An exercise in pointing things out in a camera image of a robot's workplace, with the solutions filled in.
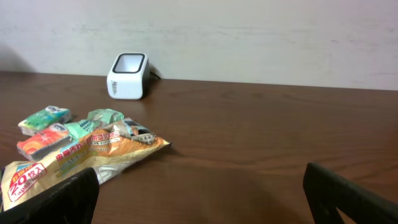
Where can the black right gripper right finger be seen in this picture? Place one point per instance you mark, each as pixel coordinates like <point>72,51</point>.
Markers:
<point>328,194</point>

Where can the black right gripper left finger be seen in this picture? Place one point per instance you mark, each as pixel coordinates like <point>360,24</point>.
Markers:
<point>73,200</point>

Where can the yellow snack bag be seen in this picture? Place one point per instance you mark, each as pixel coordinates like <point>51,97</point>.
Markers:
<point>108,151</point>

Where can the orange tissue pack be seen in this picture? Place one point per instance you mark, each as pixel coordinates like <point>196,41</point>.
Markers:
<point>44,142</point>

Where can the teal packet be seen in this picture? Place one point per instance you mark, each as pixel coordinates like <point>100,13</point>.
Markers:
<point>96,119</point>

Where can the green tissue pack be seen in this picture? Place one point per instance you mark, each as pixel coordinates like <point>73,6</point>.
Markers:
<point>43,119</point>

